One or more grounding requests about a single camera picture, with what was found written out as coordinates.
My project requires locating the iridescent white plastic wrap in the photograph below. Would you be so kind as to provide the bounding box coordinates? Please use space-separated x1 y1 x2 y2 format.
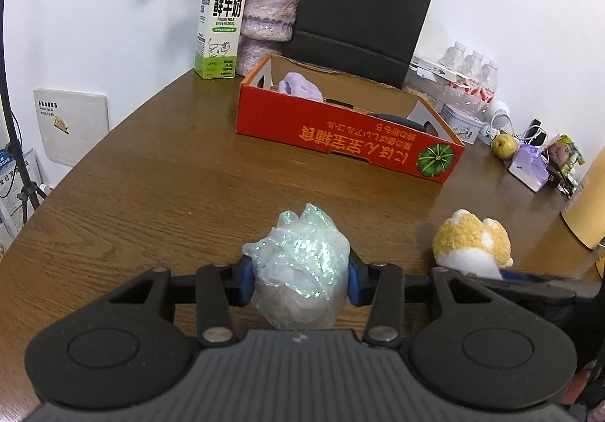
242 203 351 330

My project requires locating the dark blue fabric case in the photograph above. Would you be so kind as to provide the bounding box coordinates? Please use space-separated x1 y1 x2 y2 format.
373 113 438 136

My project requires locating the purple woven drawstring pouch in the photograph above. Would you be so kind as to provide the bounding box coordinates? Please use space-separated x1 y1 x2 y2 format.
278 72 323 102

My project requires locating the yellow white plush toy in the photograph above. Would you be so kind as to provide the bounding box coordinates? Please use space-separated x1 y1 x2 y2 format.
432 209 514 280

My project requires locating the yellow cylindrical container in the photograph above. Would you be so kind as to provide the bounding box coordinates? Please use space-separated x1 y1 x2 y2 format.
561 150 605 249

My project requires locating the orange cardboard pumpkin box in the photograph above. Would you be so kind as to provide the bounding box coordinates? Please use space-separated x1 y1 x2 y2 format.
236 55 464 182

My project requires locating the purple white gift box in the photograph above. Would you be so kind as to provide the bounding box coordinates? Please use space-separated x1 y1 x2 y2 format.
507 144 549 192

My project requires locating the small decorated tin box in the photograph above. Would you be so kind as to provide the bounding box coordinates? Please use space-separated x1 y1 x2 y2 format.
440 104 484 144

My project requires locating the colourful snack packet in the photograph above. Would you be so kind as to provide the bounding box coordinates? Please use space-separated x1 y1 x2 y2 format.
543 133 586 177

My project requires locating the yellow green apple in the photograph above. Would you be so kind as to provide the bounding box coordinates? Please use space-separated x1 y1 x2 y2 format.
491 133 519 161

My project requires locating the clear jar of seeds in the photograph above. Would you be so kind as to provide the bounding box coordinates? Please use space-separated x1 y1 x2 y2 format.
403 71 444 111

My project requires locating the white round device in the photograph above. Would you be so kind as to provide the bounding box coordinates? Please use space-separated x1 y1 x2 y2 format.
478 98 511 146

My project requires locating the white red flat box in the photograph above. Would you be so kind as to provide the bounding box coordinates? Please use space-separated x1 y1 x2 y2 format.
410 55 459 82

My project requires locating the left water bottle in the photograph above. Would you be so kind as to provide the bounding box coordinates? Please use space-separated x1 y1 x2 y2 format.
438 41 468 85

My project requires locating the water bottle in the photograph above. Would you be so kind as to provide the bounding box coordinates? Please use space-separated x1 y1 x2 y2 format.
458 50 484 99
438 41 468 85
472 59 500 104

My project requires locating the middle water bottle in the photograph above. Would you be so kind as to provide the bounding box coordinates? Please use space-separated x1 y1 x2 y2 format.
458 50 484 99

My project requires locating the right water bottle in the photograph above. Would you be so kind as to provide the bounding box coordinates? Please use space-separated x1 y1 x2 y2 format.
472 59 500 104

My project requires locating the black paper shopping bag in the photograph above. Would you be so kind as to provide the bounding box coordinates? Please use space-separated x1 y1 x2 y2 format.
284 0 431 88

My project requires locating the purple textured ceramic vase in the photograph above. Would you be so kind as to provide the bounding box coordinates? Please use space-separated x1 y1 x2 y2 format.
236 0 301 77

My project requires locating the white green milk carton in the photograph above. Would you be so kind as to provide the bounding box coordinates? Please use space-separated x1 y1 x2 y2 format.
194 0 246 80

